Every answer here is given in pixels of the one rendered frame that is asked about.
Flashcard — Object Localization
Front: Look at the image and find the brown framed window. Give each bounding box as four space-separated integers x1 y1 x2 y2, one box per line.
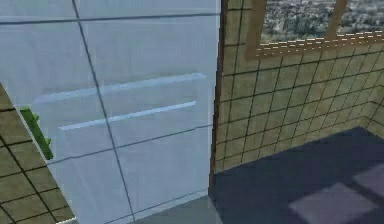
245 0 384 61

